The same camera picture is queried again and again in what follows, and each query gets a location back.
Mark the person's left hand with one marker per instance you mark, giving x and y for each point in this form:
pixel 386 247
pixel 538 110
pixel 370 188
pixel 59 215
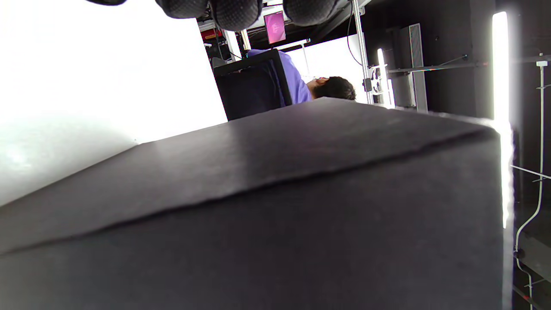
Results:
pixel 234 15

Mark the black gift box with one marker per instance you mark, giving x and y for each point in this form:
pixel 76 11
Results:
pixel 280 206

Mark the computer monitor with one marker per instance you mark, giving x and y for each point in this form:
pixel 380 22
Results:
pixel 274 28

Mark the short bright light strip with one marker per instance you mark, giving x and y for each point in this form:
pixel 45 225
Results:
pixel 383 77

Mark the grey metal column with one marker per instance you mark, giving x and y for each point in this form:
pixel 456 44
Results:
pixel 415 69

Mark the long bright light strip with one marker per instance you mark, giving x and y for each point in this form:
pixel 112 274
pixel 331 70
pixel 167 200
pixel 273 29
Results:
pixel 500 64

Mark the aluminium frame beam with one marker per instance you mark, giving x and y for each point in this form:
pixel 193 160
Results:
pixel 362 51

